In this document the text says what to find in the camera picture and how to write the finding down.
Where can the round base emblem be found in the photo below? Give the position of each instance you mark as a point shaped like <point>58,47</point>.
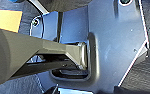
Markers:
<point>125,2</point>

